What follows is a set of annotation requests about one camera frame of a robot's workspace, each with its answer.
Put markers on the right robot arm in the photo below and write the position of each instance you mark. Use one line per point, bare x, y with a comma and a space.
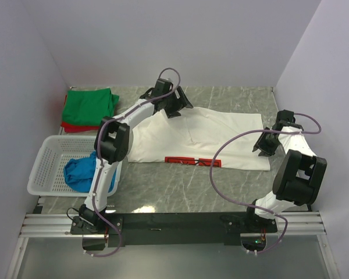
297, 180

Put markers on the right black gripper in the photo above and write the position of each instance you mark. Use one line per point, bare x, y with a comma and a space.
267, 140

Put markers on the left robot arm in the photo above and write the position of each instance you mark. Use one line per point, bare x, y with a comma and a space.
113, 142

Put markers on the green folded t shirt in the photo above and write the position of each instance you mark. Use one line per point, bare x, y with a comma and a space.
88, 108

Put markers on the blue t shirt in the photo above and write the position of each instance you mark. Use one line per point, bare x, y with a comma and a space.
79, 173

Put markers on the red folded t shirt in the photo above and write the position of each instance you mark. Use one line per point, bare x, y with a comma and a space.
73, 128

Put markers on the white t shirt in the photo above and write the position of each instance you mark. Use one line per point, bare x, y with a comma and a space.
199, 136

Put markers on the white plastic basket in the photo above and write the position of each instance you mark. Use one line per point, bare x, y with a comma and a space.
46, 177

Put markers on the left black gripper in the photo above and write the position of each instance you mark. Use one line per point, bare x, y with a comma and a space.
177, 101

